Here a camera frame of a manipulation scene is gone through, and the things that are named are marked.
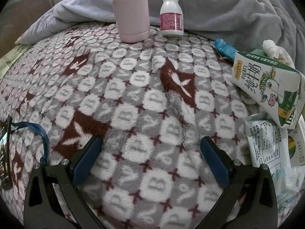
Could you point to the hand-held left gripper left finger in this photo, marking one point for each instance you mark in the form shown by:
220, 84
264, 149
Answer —
87, 163

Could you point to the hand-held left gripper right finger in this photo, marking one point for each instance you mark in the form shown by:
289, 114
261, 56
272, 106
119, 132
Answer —
215, 163

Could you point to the white snack packet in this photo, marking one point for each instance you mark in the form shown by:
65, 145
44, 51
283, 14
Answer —
262, 138

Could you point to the white rainbow-print box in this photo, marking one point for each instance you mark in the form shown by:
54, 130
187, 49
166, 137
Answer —
296, 148

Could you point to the green white milk carton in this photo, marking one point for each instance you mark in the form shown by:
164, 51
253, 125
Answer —
257, 81

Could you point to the blue wrapper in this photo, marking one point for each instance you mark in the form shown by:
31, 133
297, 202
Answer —
225, 49

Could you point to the clear plastic wrapper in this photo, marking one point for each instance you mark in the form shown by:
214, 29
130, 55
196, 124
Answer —
288, 181

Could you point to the printed fleece blanket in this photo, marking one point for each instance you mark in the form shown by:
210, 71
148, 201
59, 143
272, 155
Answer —
143, 88

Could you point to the green striped sheet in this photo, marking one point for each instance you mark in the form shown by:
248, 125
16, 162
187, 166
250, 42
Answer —
9, 62

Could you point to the white tied plastic bag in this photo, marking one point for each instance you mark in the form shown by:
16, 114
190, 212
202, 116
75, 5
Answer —
274, 49

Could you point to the light blue duvet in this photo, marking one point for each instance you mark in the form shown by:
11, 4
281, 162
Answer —
214, 9

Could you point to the pink bottle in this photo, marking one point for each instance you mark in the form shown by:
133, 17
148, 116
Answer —
131, 14

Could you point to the white red-label pill bottle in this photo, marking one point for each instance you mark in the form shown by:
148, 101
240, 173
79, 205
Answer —
170, 7

